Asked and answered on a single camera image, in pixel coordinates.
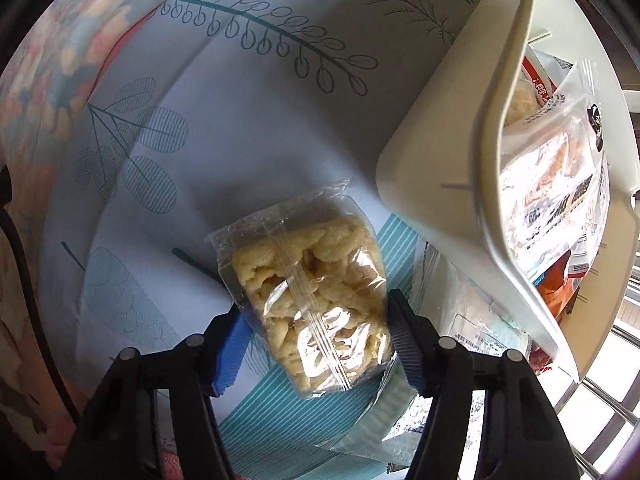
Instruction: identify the metal window grille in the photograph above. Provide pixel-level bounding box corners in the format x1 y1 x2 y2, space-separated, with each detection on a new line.
550 240 640 480

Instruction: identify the clear packet black label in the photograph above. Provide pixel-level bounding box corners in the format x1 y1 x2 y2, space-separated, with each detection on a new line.
500 60 613 281

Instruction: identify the tree print tablecloth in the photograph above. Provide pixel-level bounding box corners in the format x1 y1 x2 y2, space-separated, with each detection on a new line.
37 0 501 480

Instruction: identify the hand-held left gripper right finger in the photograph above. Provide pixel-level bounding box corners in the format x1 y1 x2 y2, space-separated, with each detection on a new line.
387 289 576 480

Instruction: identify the orange snack packet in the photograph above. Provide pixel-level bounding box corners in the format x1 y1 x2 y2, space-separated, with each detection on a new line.
537 265 581 321

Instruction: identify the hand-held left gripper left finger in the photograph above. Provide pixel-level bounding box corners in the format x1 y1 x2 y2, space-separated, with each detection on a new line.
55 305 251 480

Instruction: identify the clear puffed snack packet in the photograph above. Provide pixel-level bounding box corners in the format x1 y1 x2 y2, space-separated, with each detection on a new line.
206 178 396 401

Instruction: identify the clear plastic packet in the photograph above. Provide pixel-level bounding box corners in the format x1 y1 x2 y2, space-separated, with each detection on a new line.
330 395 436 466

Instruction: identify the black cable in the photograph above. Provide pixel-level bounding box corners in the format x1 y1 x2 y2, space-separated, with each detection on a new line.
0 205 81 421

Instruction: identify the white plastic bin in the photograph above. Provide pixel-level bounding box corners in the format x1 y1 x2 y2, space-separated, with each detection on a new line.
375 0 640 386

